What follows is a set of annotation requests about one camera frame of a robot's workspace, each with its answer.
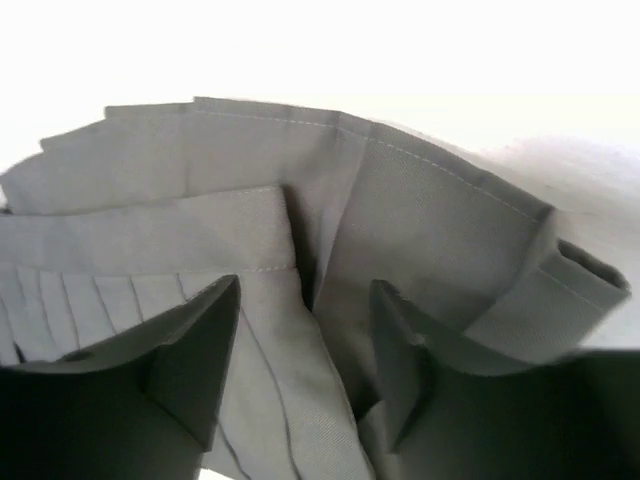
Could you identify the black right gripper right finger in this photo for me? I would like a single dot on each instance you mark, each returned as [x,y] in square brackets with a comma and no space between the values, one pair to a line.
[452,408]

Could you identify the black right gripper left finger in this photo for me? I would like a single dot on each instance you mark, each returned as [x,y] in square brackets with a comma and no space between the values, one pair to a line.
[141,405]

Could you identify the grey pleated skirt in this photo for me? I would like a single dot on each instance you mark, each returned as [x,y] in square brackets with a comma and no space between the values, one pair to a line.
[112,224]

